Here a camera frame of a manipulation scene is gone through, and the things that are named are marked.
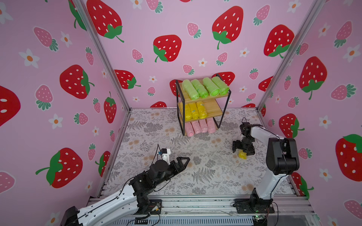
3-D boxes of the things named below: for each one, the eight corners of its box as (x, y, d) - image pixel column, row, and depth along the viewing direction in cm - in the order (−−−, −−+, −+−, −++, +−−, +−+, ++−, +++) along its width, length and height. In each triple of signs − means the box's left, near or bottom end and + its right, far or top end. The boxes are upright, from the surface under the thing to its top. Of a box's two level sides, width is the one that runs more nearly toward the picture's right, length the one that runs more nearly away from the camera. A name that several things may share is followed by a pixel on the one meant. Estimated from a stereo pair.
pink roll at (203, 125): (201, 133, 107) (201, 129, 103) (198, 123, 113) (199, 119, 109) (208, 132, 107) (208, 128, 103) (205, 123, 113) (205, 119, 109)
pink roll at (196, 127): (194, 135, 107) (195, 130, 102) (191, 125, 112) (191, 121, 108) (201, 134, 107) (202, 129, 103) (198, 124, 113) (198, 120, 109)
